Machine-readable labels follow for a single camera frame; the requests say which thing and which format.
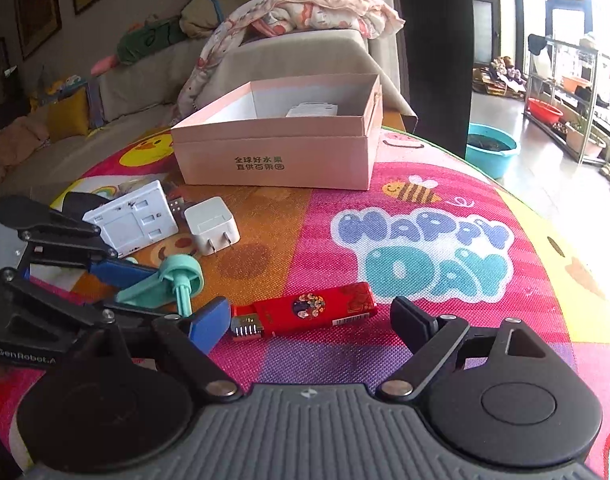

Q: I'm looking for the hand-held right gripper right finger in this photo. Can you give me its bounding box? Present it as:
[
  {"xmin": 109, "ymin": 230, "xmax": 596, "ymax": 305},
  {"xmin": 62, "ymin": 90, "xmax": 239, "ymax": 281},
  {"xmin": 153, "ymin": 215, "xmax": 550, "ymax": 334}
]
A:
[{"xmin": 375, "ymin": 296, "xmax": 552, "ymax": 402}]

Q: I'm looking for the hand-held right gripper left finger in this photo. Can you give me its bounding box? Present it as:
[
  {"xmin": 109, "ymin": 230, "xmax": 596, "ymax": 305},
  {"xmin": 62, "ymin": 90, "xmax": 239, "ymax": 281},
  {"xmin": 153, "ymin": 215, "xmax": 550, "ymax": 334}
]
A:
[{"xmin": 76, "ymin": 296, "xmax": 244, "ymax": 404}]

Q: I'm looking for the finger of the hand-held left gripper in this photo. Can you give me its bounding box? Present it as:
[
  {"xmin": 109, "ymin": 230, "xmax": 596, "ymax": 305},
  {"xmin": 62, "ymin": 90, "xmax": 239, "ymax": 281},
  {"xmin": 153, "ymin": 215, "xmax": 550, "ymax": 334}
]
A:
[
  {"xmin": 0, "ymin": 195, "xmax": 159, "ymax": 290},
  {"xmin": 0, "ymin": 267, "xmax": 184, "ymax": 330}
]

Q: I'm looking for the teal suction hook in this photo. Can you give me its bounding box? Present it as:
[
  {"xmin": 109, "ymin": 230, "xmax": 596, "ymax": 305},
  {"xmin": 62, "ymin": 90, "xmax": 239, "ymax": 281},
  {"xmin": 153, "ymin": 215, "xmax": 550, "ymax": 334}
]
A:
[{"xmin": 116, "ymin": 254, "xmax": 206, "ymax": 319}]

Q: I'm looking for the white plastic switch panel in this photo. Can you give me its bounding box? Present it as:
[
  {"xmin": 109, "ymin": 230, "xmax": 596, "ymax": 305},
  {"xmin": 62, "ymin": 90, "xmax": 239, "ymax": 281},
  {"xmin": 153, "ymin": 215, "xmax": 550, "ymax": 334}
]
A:
[{"xmin": 82, "ymin": 179, "xmax": 180, "ymax": 259}]

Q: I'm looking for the red patterned lighter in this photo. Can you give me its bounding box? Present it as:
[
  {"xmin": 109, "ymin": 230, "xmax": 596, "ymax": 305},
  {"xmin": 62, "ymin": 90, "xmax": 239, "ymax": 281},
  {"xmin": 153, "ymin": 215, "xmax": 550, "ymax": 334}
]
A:
[{"xmin": 229, "ymin": 282, "xmax": 379, "ymax": 344}]

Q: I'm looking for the white power adapter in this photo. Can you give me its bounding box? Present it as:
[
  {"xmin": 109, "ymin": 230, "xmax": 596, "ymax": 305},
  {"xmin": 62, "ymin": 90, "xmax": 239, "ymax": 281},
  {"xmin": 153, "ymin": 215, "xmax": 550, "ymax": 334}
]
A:
[{"xmin": 183, "ymin": 197, "xmax": 241, "ymax": 257}]

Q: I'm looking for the pink cardboard box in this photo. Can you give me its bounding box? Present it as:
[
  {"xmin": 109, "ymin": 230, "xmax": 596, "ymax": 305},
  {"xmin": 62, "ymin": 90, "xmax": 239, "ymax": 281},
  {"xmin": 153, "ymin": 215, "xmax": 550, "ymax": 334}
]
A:
[{"xmin": 170, "ymin": 73, "xmax": 385, "ymax": 191}]

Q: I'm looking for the colourful cartoon play mat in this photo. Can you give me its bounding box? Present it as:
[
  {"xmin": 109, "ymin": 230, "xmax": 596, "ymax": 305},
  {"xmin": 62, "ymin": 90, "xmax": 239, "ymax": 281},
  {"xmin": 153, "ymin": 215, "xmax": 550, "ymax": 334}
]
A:
[{"xmin": 0, "ymin": 126, "xmax": 610, "ymax": 480}]

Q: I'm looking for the tan cloth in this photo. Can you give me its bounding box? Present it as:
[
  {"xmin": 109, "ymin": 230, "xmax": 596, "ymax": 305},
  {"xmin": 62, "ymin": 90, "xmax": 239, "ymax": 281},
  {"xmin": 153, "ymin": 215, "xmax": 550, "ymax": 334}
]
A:
[{"xmin": 0, "ymin": 117, "xmax": 51, "ymax": 182}]

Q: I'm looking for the yellow cushion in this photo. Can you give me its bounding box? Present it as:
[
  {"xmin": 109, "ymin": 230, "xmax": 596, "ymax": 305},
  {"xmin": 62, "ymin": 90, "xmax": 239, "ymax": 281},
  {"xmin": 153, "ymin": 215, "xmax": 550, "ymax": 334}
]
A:
[{"xmin": 47, "ymin": 87, "xmax": 94, "ymax": 142}]

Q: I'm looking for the teal plastic basin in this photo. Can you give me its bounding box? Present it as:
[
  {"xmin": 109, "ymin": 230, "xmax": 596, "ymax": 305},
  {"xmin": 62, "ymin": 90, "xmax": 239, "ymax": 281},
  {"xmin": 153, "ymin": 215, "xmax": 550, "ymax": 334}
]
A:
[{"xmin": 465, "ymin": 122, "xmax": 521, "ymax": 180}]

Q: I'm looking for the beige sofa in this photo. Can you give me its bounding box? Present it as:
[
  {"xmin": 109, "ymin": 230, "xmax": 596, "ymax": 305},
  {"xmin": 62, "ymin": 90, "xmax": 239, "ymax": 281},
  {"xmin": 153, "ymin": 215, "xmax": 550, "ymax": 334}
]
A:
[{"xmin": 0, "ymin": 25, "xmax": 402, "ymax": 201}]

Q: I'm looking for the white labelled packet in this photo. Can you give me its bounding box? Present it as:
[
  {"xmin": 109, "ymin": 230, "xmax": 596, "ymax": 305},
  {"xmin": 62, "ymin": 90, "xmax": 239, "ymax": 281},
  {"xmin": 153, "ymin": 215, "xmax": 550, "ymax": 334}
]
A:
[{"xmin": 285, "ymin": 102, "xmax": 339, "ymax": 119}]

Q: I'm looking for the green cushion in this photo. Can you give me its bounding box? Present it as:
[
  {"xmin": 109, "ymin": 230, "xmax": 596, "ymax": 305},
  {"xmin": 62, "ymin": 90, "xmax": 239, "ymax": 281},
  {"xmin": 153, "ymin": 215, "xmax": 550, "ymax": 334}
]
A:
[{"xmin": 116, "ymin": 17, "xmax": 187, "ymax": 65}]

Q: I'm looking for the red plastic basin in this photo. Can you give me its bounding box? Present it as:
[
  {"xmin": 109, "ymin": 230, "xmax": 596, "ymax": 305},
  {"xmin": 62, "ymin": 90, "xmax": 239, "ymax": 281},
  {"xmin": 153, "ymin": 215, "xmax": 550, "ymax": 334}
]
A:
[{"xmin": 527, "ymin": 97, "xmax": 565, "ymax": 125}]

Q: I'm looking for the plush toys pile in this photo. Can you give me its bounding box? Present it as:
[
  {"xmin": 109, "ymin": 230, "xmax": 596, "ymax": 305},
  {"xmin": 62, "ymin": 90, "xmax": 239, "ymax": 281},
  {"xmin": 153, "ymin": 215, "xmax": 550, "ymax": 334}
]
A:
[{"xmin": 487, "ymin": 55, "xmax": 526, "ymax": 93}]

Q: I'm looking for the beige pillow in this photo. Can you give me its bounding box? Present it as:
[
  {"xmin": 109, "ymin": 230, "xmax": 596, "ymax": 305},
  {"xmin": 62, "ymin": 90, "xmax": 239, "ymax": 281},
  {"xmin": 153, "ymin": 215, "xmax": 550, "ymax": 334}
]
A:
[{"xmin": 178, "ymin": 0, "xmax": 227, "ymax": 39}]

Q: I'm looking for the metal shelf rack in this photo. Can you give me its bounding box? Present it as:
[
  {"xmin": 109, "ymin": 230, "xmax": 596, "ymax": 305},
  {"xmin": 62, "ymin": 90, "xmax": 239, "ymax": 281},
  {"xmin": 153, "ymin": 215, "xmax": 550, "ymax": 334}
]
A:
[{"xmin": 524, "ymin": 34, "xmax": 610, "ymax": 166}]

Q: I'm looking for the dark pillar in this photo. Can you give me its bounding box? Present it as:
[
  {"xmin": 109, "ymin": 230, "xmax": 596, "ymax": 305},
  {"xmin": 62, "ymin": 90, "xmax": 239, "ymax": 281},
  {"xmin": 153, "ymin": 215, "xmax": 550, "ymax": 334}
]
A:
[{"xmin": 392, "ymin": 0, "xmax": 474, "ymax": 124}]

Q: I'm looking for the pink printed blanket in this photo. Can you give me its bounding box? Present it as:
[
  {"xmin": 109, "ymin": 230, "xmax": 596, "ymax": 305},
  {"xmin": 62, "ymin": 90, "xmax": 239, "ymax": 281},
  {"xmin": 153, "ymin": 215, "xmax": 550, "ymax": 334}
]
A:
[{"xmin": 176, "ymin": 0, "xmax": 406, "ymax": 122}]

